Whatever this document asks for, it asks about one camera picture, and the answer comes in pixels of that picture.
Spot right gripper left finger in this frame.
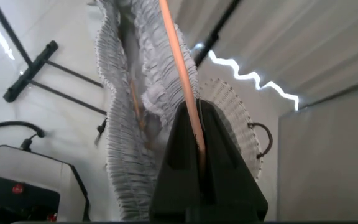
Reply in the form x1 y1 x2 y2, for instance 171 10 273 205
149 100 203 223

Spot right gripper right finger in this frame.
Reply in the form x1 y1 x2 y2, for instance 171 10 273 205
198 98 269 223

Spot pale grey shorts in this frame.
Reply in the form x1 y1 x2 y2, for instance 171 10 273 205
93 0 200 222

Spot pink clothes hanger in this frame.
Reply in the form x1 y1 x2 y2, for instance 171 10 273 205
129 0 208 177

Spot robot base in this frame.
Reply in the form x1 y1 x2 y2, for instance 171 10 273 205
0 144 91 223

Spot white laundry basket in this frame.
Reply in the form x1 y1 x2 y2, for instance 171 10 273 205
197 78 274 182

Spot black clothes rack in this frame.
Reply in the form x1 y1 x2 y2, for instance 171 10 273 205
0 0 242 116

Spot white curtain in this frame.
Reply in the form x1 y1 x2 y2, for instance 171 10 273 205
166 0 358 110

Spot black cable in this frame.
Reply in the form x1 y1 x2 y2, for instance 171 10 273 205
0 120 47 152

